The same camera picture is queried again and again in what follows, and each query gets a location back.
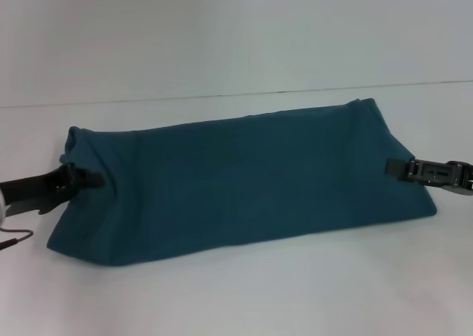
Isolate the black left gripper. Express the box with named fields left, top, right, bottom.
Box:
left=0, top=164, right=107, bottom=217

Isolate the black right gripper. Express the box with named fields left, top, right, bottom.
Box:
left=384, top=158, right=473, bottom=196

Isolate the teal t-shirt with FREE print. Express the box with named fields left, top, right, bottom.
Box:
left=46, top=97, right=440, bottom=269

